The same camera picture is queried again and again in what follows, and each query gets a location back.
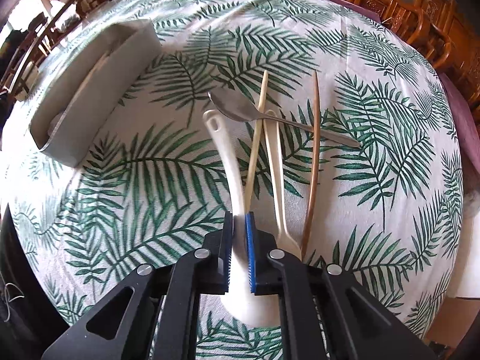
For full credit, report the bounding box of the cream plastic fork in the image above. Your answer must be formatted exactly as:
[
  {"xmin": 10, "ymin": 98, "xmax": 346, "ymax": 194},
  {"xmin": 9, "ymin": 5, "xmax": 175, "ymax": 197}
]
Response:
[{"xmin": 263, "ymin": 119, "xmax": 301, "ymax": 258}]

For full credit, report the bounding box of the brown wooden chopstick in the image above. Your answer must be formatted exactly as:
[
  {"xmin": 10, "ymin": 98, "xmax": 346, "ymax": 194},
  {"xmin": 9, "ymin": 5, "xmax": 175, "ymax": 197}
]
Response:
[{"xmin": 300, "ymin": 72, "xmax": 320, "ymax": 258}]

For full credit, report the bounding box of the white ceramic soup spoon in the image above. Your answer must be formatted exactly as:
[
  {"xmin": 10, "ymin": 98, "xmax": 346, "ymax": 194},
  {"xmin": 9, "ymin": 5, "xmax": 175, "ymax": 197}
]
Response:
[{"xmin": 202, "ymin": 110, "xmax": 280, "ymax": 328}]

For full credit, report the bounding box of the light bamboo chopstick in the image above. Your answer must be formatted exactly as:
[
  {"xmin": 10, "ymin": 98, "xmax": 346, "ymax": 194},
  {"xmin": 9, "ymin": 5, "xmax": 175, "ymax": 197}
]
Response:
[{"xmin": 244, "ymin": 70, "xmax": 269, "ymax": 213}]

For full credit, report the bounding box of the palm leaf tablecloth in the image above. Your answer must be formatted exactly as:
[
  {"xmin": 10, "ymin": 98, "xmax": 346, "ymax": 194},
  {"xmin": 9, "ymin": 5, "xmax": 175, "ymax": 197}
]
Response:
[{"xmin": 1, "ymin": 0, "xmax": 463, "ymax": 342}]

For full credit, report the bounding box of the grey metal utensil tray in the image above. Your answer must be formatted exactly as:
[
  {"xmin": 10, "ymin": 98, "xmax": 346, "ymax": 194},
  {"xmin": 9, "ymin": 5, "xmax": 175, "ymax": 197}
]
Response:
[{"xmin": 29, "ymin": 19, "xmax": 160, "ymax": 167}]

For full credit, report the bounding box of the dark wooden chair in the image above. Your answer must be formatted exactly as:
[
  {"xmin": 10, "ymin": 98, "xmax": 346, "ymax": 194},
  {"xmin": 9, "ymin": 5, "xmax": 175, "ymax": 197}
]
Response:
[{"xmin": 1, "ymin": 0, "xmax": 108, "ymax": 98}]

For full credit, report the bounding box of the carved wooden chair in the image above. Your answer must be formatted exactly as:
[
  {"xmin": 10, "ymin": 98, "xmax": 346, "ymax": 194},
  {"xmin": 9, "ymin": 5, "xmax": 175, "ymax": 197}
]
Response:
[{"xmin": 381, "ymin": 0, "xmax": 480, "ymax": 95}]

